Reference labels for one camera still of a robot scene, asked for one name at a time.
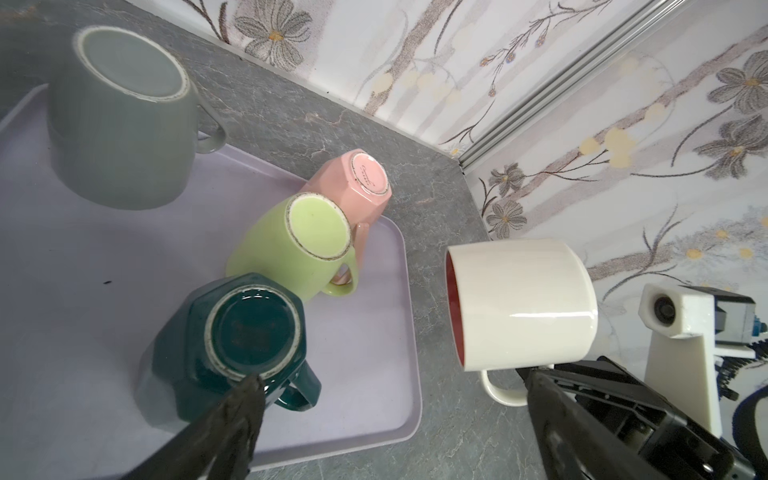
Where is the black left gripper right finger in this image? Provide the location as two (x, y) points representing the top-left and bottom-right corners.
(525, 367), (665, 479)

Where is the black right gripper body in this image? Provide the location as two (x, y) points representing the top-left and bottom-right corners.
(555, 356), (756, 479)

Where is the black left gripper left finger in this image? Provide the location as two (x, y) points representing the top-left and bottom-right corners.
(123, 374), (266, 479)

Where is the cream mug red inside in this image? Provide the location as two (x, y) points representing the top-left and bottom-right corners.
(445, 239), (598, 407)

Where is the dark green ceramic mug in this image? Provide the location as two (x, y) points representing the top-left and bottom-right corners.
(135, 273), (322, 432)

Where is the light green ceramic mug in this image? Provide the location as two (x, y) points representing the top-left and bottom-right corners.
(225, 192), (359, 302)

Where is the pink ceramic mug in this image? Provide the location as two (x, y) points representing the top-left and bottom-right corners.
(300, 149), (392, 268)

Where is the grey ceramic mug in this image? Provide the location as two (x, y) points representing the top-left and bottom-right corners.
(47, 25), (227, 210)

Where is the lavender plastic tray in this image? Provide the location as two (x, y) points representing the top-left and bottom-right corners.
(1, 86), (422, 479)

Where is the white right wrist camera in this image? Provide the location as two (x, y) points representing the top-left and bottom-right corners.
(638, 283), (767, 437)

